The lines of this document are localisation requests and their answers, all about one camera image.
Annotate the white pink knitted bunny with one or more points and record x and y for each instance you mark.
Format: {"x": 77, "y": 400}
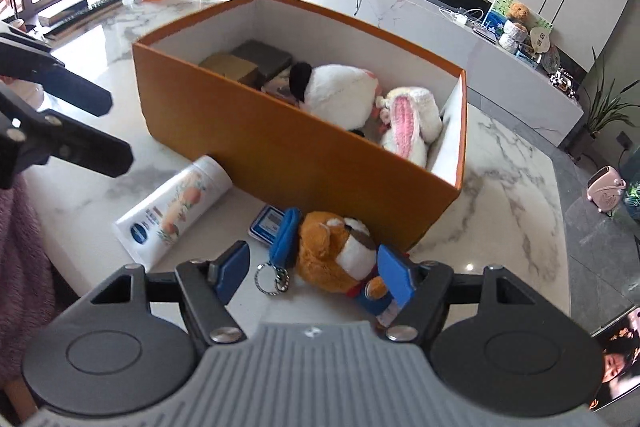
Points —
{"x": 415, "y": 117}

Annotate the blue card pack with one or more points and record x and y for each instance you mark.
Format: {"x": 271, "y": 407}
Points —
{"x": 265, "y": 224}

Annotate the printed photo magazine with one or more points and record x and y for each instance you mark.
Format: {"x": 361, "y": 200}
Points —
{"x": 620, "y": 357}

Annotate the green blue picture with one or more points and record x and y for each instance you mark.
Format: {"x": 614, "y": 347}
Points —
{"x": 500, "y": 14}

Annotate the small brown cardboard box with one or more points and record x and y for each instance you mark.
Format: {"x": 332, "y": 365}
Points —
{"x": 230, "y": 67}

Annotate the stack of books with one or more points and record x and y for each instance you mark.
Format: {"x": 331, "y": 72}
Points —
{"x": 65, "y": 16}

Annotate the large orange cardboard box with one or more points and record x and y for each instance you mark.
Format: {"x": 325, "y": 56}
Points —
{"x": 300, "y": 157}

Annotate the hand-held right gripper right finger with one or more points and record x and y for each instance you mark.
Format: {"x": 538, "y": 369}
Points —
{"x": 395, "y": 279}

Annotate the small brown teddy bear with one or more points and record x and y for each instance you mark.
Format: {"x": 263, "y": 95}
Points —
{"x": 518, "y": 12}

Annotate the white tv cabinet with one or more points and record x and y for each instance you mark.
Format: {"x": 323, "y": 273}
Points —
{"x": 400, "y": 7}

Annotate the pink small appliance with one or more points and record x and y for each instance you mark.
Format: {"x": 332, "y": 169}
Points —
{"x": 607, "y": 194}

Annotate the dark olive box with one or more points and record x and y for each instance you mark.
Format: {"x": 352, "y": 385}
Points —
{"x": 265, "y": 57}

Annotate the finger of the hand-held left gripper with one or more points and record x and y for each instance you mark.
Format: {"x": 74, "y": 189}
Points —
{"x": 75, "y": 89}
{"x": 90, "y": 149}

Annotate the person's left forearm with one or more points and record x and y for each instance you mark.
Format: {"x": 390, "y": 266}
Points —
{"x": 25, "y": 282}

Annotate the white lotion tube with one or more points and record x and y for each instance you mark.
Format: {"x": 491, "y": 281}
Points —
{"x": 175, "y": 212}

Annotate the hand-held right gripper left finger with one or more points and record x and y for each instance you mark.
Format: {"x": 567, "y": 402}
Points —
{"x": 234, "y": 264}

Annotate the green potted plant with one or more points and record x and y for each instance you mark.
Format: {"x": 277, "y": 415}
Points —
{"x": 605, "y": 107}

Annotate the white and black plush toy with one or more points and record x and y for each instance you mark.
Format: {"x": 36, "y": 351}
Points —
{"x": 335, "y": 92}

